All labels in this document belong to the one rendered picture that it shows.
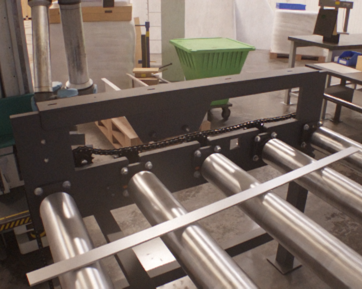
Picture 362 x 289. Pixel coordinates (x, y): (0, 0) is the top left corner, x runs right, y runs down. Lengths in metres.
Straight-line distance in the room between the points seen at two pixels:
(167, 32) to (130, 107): 3.82
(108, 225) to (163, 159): 0.32
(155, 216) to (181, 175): 0.38
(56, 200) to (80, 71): 0.99
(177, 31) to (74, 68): 3.13
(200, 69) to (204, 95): 2.51
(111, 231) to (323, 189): 0.73
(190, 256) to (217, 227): 1.54
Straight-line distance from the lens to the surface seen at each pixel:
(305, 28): 7.97
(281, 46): 8.00
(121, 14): 4.50
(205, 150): 1.38
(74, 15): 1.87
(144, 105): 1.19
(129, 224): 2.47
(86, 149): 1.26
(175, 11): 4.92
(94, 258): 0.88
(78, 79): 1.98
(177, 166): 1.36
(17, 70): 2.17
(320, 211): 2.74
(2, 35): 2.18
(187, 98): 1.26
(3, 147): 2.08
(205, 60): 3.78
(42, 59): 1.79
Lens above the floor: 1.51
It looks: 26 degrees down
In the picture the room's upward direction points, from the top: 1 degrees clockwise
